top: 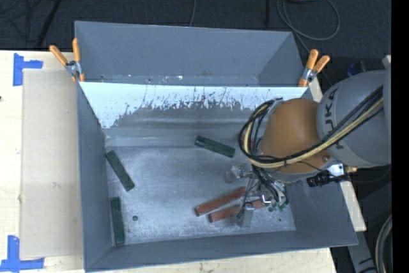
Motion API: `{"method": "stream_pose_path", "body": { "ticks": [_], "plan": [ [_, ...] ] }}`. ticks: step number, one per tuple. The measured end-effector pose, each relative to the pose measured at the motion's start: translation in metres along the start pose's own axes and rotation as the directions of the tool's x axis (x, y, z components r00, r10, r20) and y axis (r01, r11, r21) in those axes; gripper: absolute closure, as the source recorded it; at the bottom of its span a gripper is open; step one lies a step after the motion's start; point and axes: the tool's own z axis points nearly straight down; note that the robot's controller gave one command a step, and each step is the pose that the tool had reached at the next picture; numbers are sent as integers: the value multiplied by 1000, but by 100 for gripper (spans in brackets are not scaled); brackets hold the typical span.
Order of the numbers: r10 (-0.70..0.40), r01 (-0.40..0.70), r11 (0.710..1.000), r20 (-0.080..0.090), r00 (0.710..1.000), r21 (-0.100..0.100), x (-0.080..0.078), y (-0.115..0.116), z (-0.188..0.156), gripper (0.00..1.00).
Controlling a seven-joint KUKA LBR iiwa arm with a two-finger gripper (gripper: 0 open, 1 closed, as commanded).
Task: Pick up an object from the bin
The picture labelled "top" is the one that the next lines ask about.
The pale wood flat board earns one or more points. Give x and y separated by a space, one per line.
48 169

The red-brown flat block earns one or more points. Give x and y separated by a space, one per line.
223 214
220 202

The dark green flat block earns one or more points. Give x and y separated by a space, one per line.
120 170
214 146
117 220

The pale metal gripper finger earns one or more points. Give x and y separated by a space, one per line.
245 216
236 172

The black cylinder on white bracket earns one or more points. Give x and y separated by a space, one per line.
319 179

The grey metal bin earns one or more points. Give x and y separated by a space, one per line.
179 169

